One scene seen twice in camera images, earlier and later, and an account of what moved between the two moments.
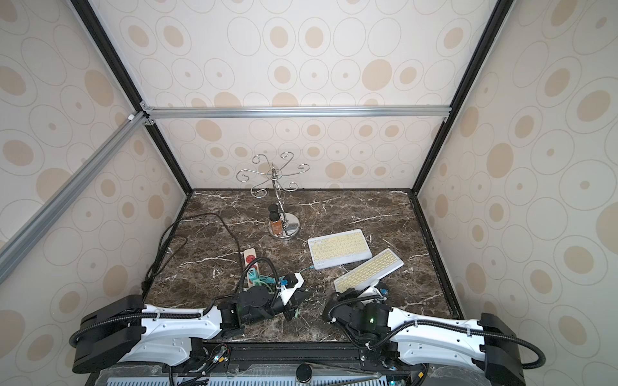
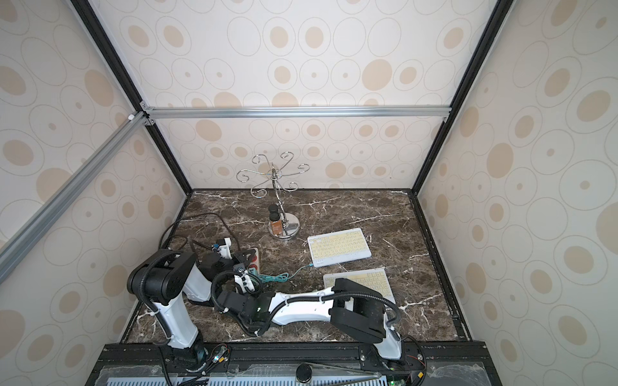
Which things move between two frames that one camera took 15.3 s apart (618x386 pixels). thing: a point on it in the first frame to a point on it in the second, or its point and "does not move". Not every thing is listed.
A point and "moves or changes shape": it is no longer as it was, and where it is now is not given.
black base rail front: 331,361 does not move
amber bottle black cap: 276,223 does not move
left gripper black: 294,302 to 239,259
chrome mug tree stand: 290,222 does not move
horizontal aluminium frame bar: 296,110 does not move
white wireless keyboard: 369,272 moves or changes shape
